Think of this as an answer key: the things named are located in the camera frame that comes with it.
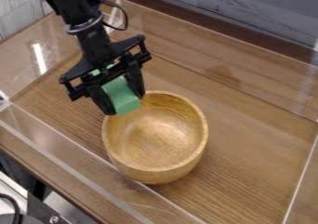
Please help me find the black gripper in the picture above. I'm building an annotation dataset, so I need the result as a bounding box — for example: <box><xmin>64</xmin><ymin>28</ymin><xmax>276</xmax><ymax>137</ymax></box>
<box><xmin>60</xmin><ymin>25</ymin><xmax>151</xmax><ymax>115</ymax></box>

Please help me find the green rectangular block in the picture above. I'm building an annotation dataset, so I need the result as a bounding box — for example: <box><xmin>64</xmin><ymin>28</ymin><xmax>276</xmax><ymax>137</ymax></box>
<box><xmin>92</xmin><ymin>75</ymin><xmax>140</xmax><ymax>116</ymax></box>

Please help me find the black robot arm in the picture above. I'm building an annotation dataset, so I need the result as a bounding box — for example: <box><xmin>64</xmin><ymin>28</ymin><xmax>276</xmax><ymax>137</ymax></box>
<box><xmin>45</xmin><ymin>0</ymin><xmax>151</xmax><ymax>115</ymax></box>

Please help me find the brown wooden bowl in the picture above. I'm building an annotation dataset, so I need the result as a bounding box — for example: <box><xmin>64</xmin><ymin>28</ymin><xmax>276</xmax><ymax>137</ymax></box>
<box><xmin>101</xmin><ymin>90</ymin><xmax>208</xmax><ymax>184</ymax></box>

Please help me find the clear acrylic tray wall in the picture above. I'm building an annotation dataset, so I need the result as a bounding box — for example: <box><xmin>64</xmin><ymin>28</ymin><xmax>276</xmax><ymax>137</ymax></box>
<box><xmin>0</xmin><ymin>1</ymin><xmax>318</xmax><ymax>224</ymax></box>

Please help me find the clear acrylic corner bracket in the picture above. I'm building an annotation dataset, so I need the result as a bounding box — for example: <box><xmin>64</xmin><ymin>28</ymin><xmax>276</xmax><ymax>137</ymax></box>
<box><xmin>101</xmin><ymin>0</ymin><xmax>128</xmax><ymax>33</ymax></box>

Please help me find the black metal mount plate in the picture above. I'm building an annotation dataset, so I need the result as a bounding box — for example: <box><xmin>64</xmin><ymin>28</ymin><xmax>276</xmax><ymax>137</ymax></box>
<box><xmin>25</xmin><ymin>192</ymin><xmax>84</xmax><ymax>224</ymax></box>

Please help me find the black cable lower left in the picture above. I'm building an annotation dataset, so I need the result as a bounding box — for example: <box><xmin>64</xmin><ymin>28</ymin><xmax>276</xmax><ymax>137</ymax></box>
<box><xmin>0</xmin><ymin>192</ymin><xmax>23</xmax><ymax>224</ymax></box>

